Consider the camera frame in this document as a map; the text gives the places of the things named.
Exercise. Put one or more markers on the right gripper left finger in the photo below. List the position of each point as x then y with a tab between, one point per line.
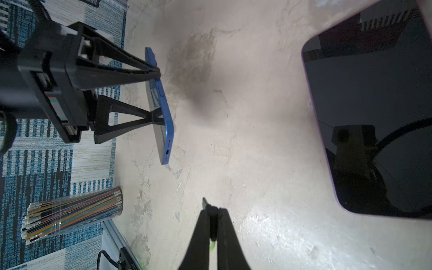
197	254

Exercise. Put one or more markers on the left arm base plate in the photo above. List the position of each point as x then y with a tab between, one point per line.
125	261

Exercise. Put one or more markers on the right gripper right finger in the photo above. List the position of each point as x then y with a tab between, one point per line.
229	253

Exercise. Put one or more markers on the purple smartphone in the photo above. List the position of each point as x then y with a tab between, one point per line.
370	78

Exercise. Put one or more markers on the blue smartphone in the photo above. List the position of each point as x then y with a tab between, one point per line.
163	126

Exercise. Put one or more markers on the clear cup of coloured sticks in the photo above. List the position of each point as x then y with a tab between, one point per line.
60	216

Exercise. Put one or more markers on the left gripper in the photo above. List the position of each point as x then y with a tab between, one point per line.
50	77

